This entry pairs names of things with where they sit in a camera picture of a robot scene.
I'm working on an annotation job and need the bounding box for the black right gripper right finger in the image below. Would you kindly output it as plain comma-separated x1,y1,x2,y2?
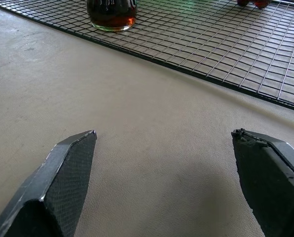
231,128,294,237

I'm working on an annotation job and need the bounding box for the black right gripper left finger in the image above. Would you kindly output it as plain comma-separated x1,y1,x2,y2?
0,130,98,237

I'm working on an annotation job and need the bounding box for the black wire mesh rack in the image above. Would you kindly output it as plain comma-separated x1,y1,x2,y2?
0,0,294,114

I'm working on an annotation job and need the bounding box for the red object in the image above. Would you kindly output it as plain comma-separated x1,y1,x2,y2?
236,0,272,9

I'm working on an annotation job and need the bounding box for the glass jar of dark liquid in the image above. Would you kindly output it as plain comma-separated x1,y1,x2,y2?
86,0,138,32

